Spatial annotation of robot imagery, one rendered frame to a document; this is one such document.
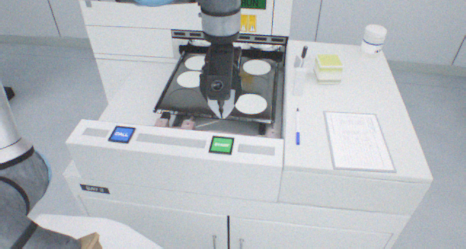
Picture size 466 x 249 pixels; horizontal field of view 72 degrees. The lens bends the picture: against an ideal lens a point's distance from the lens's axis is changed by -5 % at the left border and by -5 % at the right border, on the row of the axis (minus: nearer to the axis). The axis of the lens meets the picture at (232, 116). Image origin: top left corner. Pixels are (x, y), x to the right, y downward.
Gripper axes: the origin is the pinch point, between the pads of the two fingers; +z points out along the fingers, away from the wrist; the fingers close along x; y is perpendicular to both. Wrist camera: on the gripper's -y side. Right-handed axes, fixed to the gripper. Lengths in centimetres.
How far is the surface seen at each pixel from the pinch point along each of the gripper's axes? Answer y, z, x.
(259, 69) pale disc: 45.6, 16.0, -6.0
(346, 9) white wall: 206, 55, -66
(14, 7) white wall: 208, 67, 233
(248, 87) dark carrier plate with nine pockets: 33.9, 16.1, -3.2
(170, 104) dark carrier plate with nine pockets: 21.7, 15.9, 20.0
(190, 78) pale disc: 36.8, 16.0, 17.2
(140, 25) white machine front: 58, 7, 42
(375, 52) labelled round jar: 49, 7, -46
